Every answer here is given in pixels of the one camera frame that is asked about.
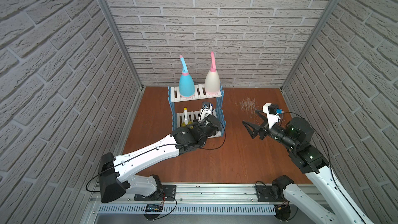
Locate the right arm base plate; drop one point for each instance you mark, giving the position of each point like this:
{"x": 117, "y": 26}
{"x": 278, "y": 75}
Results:
{"x": 267, "y": 193}

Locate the white vented cable duct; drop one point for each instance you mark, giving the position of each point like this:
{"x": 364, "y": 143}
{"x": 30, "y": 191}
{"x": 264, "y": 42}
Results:
{"x": 191, "y": 209}

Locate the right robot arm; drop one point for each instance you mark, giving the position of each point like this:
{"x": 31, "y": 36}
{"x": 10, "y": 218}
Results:
{"x": 296, "y": 137}

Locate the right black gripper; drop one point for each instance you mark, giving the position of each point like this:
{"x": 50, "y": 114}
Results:
{"x": 263, "y": 129}

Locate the blue white slatted shelf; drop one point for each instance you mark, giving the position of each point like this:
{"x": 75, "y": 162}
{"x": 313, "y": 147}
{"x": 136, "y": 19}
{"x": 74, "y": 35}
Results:
{"x": 174, "y": 96}

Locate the yellow transparent spray bottle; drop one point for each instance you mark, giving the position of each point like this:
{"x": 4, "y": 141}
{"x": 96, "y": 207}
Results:
{"x": 186, "y": 120}

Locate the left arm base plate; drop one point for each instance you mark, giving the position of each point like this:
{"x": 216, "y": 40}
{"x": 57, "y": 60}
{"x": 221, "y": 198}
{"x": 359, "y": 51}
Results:
{"x": 168, "y": 192}

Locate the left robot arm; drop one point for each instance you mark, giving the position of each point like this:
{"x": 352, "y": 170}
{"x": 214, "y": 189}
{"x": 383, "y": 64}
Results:
{"x": 118, "y": 175}

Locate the blue pink spray bottle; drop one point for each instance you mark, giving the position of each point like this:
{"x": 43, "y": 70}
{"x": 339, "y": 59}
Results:
{"x": 186, "y": 83}

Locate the white pink spray bottle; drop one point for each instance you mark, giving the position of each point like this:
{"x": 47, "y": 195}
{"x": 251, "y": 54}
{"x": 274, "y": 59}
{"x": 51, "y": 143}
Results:
{"x": 212, "y": 80}

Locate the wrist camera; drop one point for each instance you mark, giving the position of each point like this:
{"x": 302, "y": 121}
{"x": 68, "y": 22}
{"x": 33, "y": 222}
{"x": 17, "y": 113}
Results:
{"x": 273, "y": 114}
{"x": 206, "y": 110}

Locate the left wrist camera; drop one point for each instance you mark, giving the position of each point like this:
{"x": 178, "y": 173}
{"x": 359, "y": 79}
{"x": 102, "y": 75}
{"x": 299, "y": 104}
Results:
{"x": 206, "y": 110}

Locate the aluminium mounting rail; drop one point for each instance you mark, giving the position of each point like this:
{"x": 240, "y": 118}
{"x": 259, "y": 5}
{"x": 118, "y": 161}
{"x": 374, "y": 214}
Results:
{"x": 217, "y": 193}

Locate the black round connector box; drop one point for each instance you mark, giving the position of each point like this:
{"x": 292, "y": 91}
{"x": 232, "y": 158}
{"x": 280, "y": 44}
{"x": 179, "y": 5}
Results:
{"x": 282, "y": 213}

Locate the green circuit board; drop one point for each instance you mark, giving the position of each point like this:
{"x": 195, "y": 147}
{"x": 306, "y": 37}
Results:
{"x": 154, "y": 208}

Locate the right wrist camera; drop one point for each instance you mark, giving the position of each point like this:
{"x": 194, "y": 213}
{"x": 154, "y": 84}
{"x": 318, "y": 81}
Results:
{"x": 273, "y": 114}

